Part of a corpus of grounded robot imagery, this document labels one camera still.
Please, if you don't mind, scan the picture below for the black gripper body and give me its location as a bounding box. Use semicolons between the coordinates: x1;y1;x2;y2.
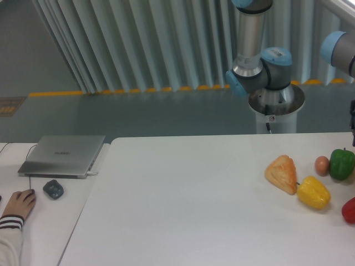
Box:
349;100;355;147

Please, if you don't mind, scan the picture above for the triangular golden bread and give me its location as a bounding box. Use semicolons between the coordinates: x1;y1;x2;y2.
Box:
265;155;297;195

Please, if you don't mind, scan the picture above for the white sleeved forearm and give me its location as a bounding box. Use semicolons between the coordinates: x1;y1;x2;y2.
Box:
1;215;24;265

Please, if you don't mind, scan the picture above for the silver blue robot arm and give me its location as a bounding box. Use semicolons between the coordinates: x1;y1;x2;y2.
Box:
226;1;305;134

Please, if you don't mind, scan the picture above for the person's hand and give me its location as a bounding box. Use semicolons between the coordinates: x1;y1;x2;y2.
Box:
2;190;36;221

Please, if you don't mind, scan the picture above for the green bell pepper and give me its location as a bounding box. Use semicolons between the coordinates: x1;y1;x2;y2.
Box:
329;148;354;181

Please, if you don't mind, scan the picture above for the brown egg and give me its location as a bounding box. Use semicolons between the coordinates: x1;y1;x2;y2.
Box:
314;156;329;176

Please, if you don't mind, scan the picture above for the yellow bell pepper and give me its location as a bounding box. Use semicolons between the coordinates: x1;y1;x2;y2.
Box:
297;176;331;209

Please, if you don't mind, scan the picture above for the red bell pepper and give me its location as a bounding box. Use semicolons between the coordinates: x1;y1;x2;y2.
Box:
342;197;355;224

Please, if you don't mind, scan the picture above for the white folding partition screen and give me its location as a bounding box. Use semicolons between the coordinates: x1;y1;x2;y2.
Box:
34;1;354;94

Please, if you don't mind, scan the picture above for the silver closed laptop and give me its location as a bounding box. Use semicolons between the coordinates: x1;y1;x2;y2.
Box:
18;135;105;178

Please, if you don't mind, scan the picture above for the dark grey small tray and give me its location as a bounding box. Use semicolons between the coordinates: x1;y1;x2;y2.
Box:
43;180;64;200

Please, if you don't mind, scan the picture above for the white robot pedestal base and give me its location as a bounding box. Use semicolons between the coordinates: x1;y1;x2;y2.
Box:
248;84;305;134

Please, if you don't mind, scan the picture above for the black base cable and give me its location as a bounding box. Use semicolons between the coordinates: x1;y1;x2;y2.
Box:
264;104;273;135

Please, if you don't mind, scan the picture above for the black mouse cable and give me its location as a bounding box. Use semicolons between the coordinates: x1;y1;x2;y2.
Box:
0;142;39;191

